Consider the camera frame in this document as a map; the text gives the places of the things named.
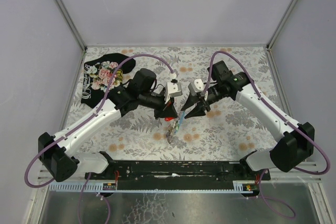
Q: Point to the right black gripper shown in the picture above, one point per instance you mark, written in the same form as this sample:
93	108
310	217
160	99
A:
203	102

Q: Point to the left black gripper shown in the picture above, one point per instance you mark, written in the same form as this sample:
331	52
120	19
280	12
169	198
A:
163	107

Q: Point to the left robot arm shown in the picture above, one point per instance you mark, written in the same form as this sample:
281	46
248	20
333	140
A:
59	151

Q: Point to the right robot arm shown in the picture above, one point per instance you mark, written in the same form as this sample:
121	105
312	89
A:
291	148

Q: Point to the black floral cloth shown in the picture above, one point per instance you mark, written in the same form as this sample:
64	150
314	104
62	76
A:
98	75

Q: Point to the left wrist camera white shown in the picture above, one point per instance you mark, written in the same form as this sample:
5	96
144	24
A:
173	88

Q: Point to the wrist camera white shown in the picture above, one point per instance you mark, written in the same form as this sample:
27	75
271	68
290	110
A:
196	87
173	88

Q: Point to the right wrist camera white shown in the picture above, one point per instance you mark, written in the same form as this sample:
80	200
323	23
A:
196	87

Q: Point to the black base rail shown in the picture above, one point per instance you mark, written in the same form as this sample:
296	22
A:
176	171

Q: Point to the white cable duct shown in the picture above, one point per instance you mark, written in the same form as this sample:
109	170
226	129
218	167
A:
166	187

